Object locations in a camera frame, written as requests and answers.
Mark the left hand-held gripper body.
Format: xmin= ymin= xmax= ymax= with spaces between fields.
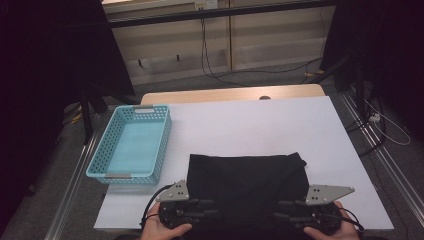
xmin=155 ymin=179 xmax=202 ymax=230

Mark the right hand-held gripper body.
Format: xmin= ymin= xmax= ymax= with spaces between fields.
xmin=301 ymin=184 xmax=356 ymax=236

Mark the black tank top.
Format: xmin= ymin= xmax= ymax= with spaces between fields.
xmin=185 ymin=152 xmax=310 ymax=234

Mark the light blue plastic basket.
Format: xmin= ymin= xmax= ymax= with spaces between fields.
xmin=85 ymin=104 xmax=173 ymax=186

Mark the person's left hand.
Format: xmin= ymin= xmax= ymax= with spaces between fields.
xmin=139 ymin=202 xmax=193 ymax=240

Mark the person's right hand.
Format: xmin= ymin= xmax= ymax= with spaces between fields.
xmin=303 ymin=201 xmax=363 ymax=240

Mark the white table cover sheet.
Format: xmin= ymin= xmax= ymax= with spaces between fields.
xmin=93 ymin=95 xmax=395 ymax=232

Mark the black metal stand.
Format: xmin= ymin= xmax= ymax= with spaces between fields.
xmin=306 ymin=54 xmax=368 ymax=118
xmin=78 ymin=86 xmax=141 ymax=146

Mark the small wooden piece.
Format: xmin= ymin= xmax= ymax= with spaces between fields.
xmin=304 ymin=68 xmax=325 ymax=78

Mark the beige cabinet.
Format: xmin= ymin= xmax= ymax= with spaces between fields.
xmin=101 ymin=0 xmax=336 ymax=86

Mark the black curtain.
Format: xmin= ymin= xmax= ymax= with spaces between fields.
xmin=0 ymin=0 xmax=136 ymax=228
xmin=321 ymin=0 xmax=424 ymax=141

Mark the black metal bar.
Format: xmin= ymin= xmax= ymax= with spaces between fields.
xmin=108 ymin=0 xmax=338 ymax=29

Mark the right hand-held gripper cable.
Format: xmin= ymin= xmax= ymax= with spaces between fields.
xmin=336 ymin=207 xmax=365 ymax=233

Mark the aluminium floor rail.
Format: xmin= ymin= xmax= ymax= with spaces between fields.
xmin=44 ymin=109 xmax=101 ymax=240
xmin=339 ymin=91 xmax=424 ymax=228

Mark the black cable bundle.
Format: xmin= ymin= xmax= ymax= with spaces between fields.
xmin=344 ymin=96 xmax=388 ymax=158

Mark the white cable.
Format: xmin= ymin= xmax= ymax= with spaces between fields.
xmin=364 ymin=99 xmax=412 ymax=147

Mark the yellow cable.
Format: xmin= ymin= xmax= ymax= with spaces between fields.
xmin=68 ymin=111 xmax=84 ymax=125

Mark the black floor cable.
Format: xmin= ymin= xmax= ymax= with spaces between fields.
xmin=200 ymin=18 xmax=249 ymax=88
xmin=202 ymin=18 xmax=324 ymax=81

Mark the white wall socket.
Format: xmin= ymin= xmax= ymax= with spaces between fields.
xmin=194 ymin=0 xmax=218 ymax=10

